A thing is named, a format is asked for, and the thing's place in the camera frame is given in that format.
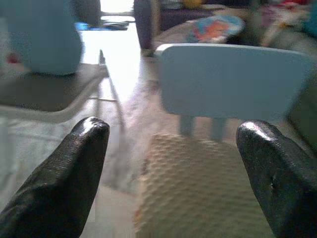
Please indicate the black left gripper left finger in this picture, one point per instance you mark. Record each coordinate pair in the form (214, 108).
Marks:
(62, 178)

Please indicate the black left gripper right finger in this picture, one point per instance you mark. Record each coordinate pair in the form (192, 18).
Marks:
(282, 178)

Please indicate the white dimpled pillow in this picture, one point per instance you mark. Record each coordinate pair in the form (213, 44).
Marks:
(198, 188)

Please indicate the dark green leather sofa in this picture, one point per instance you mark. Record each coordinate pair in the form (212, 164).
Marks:
(305, 111)

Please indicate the grey white folding chair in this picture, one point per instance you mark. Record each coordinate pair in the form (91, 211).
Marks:
(44, 91)

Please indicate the light blue child chair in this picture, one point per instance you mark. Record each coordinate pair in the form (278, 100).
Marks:
(230, 79)

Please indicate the light blue back cushion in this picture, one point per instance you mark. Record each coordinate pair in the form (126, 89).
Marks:
(44, 37)

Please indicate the blue hard suitcase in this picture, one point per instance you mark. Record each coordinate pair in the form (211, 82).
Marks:
(312, 24)

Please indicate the pile of colourful clothes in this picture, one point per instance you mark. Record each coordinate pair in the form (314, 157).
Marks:
(280, 15)

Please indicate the colourful baby bouncer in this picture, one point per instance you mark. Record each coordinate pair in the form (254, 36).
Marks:
(215, 28)

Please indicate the purple armchair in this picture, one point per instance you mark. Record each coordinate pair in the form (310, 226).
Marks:
(146, 24)

